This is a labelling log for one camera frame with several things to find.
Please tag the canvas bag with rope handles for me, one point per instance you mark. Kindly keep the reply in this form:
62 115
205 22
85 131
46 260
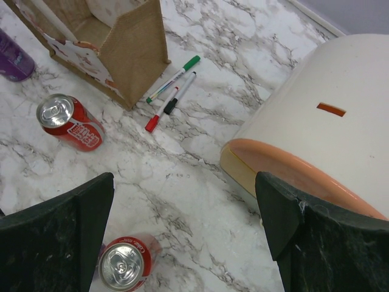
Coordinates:
119 47

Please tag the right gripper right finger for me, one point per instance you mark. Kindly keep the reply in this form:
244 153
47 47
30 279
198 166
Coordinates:
319 246

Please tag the red cola can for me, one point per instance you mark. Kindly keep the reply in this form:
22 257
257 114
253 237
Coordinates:
65 118
127 262

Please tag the cream and orange bread box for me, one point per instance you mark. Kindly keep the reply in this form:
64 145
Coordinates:
324 130

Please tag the red marker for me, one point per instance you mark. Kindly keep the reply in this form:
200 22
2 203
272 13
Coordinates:
154 120

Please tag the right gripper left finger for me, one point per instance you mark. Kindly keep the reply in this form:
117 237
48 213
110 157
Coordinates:
54 245

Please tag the green marker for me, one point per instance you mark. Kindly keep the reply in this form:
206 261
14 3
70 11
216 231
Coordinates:
187 66

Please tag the purple can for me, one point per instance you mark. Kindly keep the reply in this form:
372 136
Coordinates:
16 64

